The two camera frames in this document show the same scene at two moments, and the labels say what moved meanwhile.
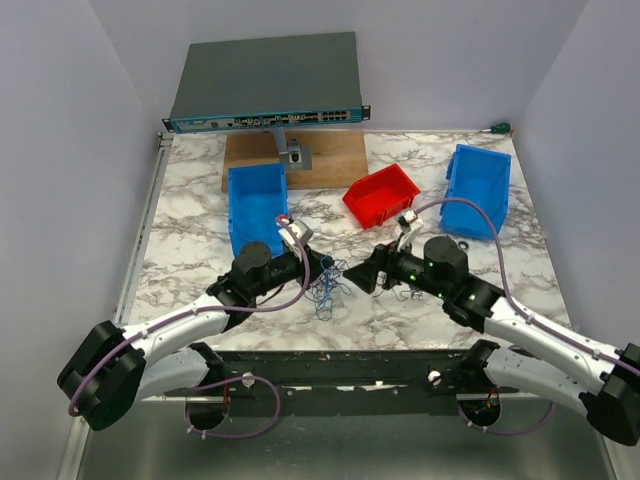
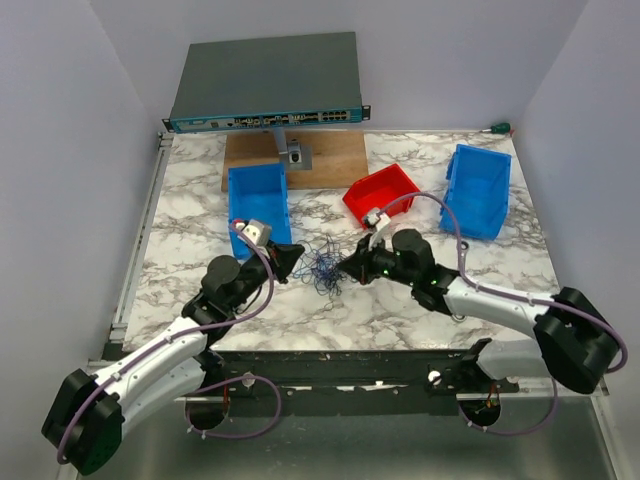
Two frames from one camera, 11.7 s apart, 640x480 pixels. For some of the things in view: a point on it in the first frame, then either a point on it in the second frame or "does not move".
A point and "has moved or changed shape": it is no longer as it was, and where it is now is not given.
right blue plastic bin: x=480 y=177 does not move
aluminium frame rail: x=142 y=229 does not move
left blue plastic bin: x=257 y=197 does not move
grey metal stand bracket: x=296 y=156 does not move
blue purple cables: x=321 y=289 has moved or changed shape
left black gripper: x=318 y=263 → x=283 y=258
